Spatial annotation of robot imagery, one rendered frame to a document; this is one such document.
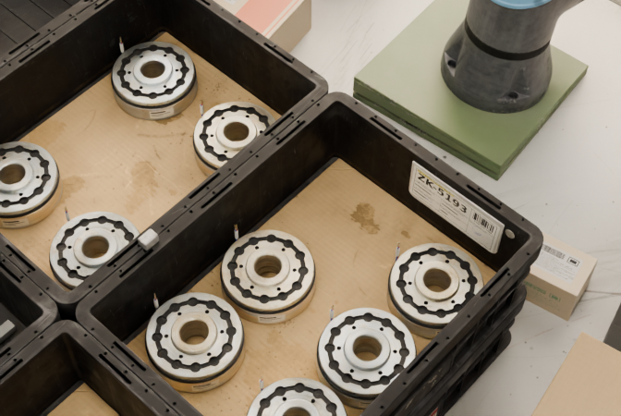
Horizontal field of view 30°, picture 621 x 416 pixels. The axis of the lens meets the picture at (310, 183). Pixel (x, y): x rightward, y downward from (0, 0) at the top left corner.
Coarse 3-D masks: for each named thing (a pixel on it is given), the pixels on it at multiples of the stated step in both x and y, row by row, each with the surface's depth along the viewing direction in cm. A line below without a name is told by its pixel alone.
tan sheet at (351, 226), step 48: (336, 192) 135; (384, 192) 135; (336, 240) 131; (384, 240) 132; (432, 240) 132; (192, 288) 128; (336, 288) 128; (384, 288) 128; (432, 288) 128; (144, 336) 124; (192, 336) 124; (288, 336) 124; (240, 384) 121
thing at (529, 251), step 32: (288, 128) 128; (384, 128) 130; (256, 160) 126; (224, 192) 123; (480, 192) 123; (192, 224) 121; (512, 224) 121; (96, 288) 116; (96, 320) 114; (128, 352) 112; (160, 384) 110; (416, 384) 112
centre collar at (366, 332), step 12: (348, 336) 120; (360, 336) 120; (372, 336) 120; (384, 336) 120; (348, 348) 119; (384, 348) 119; (348, 360) 119; (360, 360) 119; (372, 360) 119; (384, 360) 119
